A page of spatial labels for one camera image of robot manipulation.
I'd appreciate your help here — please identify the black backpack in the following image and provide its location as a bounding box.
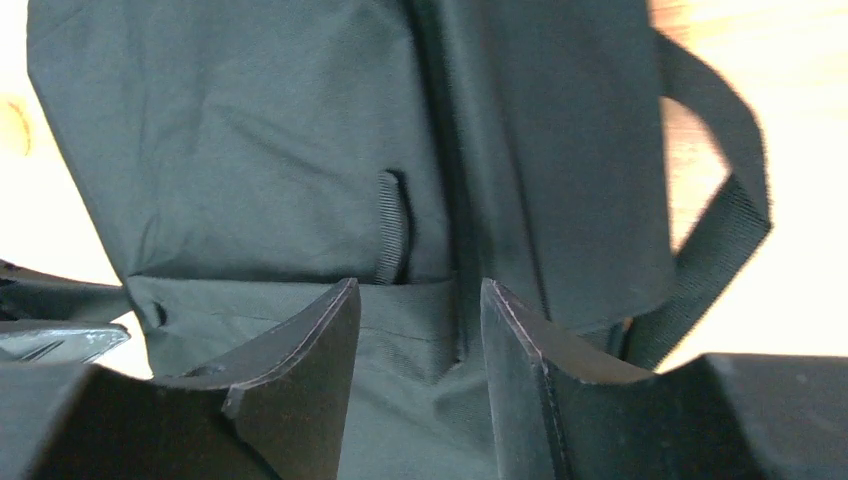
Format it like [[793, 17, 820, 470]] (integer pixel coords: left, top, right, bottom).
[[27, 1, 771, 479]]

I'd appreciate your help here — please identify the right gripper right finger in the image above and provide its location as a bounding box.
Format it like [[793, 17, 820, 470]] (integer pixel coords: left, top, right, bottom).
[[481, 279, 847, 480]]

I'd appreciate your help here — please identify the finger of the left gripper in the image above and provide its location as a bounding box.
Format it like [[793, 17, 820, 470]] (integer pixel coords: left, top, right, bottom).
[[1, 320, 131, 364], [1, 260, 132, 324]]

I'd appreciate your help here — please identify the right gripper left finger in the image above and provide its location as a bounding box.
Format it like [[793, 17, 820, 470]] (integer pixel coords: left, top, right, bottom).
[[1, 279, 360, 479]]

